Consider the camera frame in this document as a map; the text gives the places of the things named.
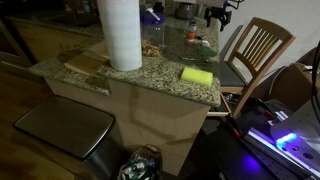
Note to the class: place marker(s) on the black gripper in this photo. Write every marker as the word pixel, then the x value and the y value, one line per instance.
pixel 217 12

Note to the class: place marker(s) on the grey robot base blue light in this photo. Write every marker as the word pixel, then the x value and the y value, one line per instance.
pixel 296 143

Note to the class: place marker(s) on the small bottle with orange label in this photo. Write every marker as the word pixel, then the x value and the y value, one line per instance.
pixel 191 33

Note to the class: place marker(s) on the dark metal canister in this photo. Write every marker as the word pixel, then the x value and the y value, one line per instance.
pixel 185 10

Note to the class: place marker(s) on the wooden chair with green cushion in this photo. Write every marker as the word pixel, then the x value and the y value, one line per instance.
pixel 230 76

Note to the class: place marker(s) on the yellow sponge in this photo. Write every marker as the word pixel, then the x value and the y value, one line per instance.
pixel 196 76

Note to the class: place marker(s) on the black bottle top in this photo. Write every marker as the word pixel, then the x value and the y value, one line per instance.
pixel 158 7

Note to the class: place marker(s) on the clear jar with purple lid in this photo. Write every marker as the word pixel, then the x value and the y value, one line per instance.
pixel 152 33

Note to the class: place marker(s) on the open wooden drawer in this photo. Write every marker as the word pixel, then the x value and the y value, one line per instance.
pixel 220 111

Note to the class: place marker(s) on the brown cardboard box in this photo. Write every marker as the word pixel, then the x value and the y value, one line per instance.
pixel 290 86

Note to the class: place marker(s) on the white paper towel roll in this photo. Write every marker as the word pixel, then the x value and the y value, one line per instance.
pixel 120 33

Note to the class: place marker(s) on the red and black clamp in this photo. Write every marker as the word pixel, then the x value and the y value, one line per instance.
pixel 234 128

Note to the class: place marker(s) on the granite kitchen island cabinet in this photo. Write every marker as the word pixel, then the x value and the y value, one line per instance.
pixel 160 116

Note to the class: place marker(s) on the light wooden cutting board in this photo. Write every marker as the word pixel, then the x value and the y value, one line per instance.
pixel 98 51
pixel 83 65

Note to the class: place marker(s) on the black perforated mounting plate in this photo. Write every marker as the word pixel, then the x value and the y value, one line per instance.
pixel 240 160

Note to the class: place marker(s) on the clear bag of rubbish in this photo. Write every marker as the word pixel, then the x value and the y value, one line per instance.
pixel 140 165

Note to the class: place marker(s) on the stainless steel trash can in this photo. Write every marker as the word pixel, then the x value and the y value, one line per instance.
pixel 66 123

